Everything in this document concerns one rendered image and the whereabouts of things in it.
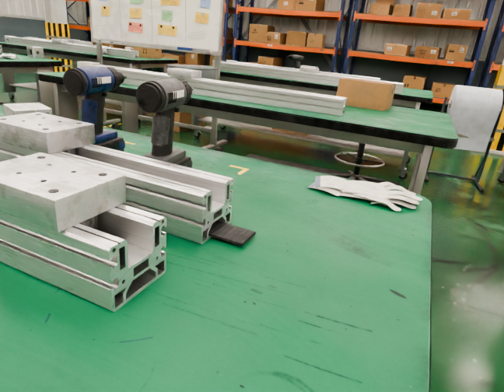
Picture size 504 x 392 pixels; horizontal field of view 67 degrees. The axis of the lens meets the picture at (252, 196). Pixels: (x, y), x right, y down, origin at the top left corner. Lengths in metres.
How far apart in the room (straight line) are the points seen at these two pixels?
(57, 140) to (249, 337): 0.51
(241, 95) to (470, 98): 2.36
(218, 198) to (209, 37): 3.09
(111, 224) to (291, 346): 0.27
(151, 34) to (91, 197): 3.58
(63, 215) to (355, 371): 0.36
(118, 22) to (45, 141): 3.56
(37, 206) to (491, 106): 3.76
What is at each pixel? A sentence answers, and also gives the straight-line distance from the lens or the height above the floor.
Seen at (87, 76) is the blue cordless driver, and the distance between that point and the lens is 0.94.
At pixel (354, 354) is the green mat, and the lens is 0.46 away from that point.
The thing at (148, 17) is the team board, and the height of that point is 1.22.
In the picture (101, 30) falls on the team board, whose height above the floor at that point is 1.06.
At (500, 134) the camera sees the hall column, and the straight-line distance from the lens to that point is 6.03.
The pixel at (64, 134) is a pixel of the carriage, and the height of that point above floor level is 0.90.
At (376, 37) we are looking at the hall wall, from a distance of 10.94.
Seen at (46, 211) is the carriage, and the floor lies 0.89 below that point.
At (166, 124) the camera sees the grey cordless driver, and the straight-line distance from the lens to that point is 0.81.
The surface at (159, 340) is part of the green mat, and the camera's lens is 0.45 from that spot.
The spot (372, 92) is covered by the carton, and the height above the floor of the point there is 0.87.
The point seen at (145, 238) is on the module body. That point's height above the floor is 0.84.
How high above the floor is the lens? 1.08
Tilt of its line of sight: 22 degrees down
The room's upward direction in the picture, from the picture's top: 5 degrees clockwise
